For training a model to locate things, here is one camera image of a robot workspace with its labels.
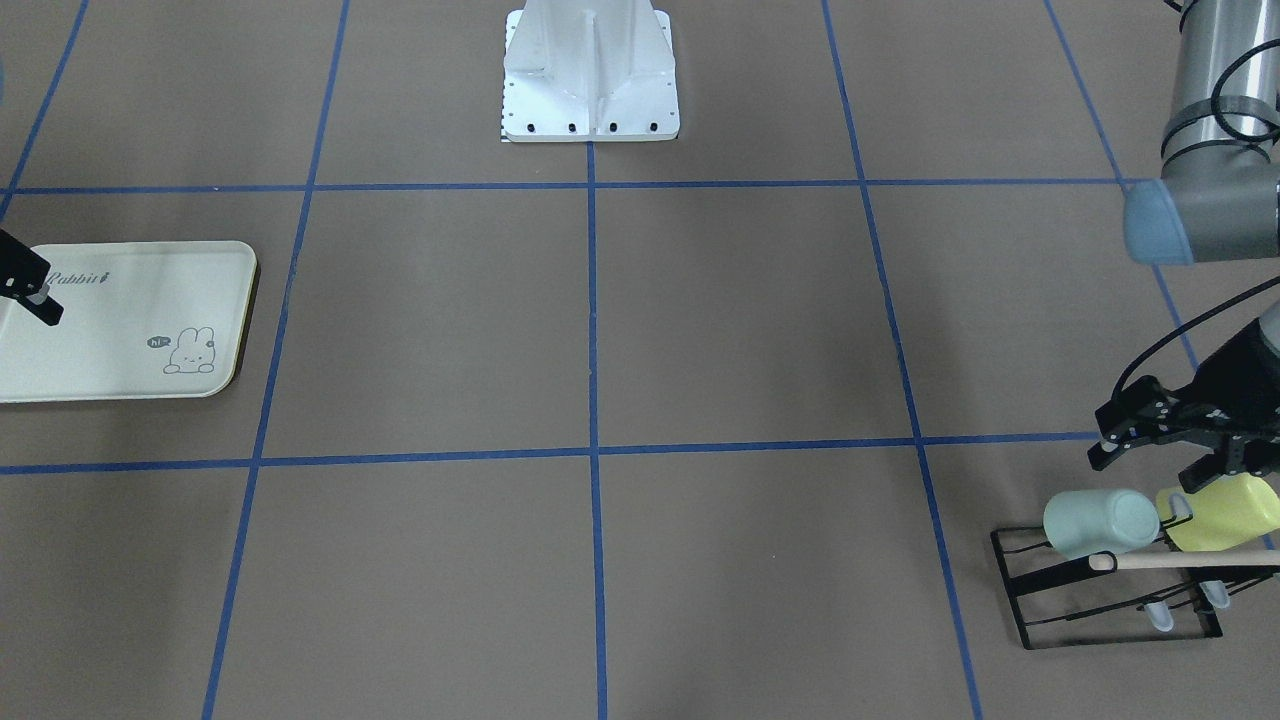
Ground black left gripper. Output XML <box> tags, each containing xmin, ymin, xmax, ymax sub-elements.
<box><xmin>1088</xmin><ymin>318</ymin><xmax>1279</xmax><ymax>493</ymax></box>

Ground light green cup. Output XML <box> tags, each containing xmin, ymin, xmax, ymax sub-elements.
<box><xmin>1042</xmin><ymin>489</ymin><xmax>1161</xmax><ymax>560</ymax></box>

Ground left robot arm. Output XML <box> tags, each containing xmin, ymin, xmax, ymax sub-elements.
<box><xmin>1088</xmin><ymin>1</ymin><xmax>1279</xmax><ymax>495</ymax></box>

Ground yellow cup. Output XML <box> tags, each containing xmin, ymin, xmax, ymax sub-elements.
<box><xmin>1155</xmin><ymin>475</ymin><xmax>1279</xmax><ymax>552</ymax></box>

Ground cream rabbit tray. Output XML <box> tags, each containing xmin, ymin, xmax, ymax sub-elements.
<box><xmin>1</xmin><ymin>240</ymin><xmax>259</xmax><ymax>404</ymax></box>

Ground wooden rack handle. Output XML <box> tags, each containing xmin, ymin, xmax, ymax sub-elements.
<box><xmin>1085</xmin><ymin>550</ymin><xmax>1279</xmax><ymax>573</ymax></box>

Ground black wire cup rack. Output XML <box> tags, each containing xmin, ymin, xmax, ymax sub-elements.
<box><xmin>988</xmin><ymin>527</ymin><xmax>1277</xmax><ymax>651</ymax></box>

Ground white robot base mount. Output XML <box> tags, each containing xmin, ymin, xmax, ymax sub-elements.
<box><xmin>500</xmin><ymin>1</ymin><xmax>681</xmax><ymax>143</ymax></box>

